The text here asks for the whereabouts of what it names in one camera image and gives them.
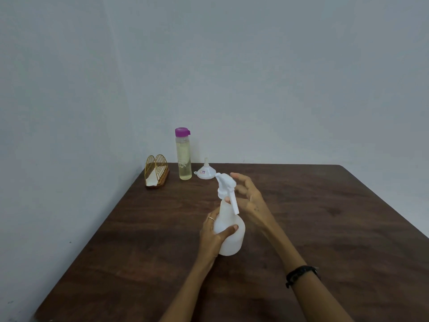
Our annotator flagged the black wristband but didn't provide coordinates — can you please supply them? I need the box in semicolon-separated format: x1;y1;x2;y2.
286;265;321;289

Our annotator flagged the person's right forearm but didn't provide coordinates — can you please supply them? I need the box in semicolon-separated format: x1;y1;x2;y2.
263;220;354;322

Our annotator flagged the person's right hand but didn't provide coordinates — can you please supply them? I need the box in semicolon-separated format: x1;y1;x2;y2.
225;173;269;230

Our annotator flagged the white plastic spray bottle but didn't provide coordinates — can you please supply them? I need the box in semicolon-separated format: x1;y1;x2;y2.
213;197;246;257

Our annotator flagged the person's left hand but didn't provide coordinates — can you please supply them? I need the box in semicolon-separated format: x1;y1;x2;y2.
198;208;239;263

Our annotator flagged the clear bottle with yellow liquid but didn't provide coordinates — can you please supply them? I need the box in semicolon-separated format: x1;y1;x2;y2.
176;135;193;181

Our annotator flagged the person's left forearm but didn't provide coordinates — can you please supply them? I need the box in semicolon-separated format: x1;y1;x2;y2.
160;257;218;322

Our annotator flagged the white trigger spray head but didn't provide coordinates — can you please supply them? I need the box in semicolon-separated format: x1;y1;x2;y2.
214;172;240;216

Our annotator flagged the white plastic funnel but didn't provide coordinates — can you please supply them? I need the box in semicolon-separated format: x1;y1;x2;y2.
194;157;216;180

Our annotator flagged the gold wire napkin holder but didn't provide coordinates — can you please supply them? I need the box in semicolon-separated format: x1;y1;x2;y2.
144;154;170;189

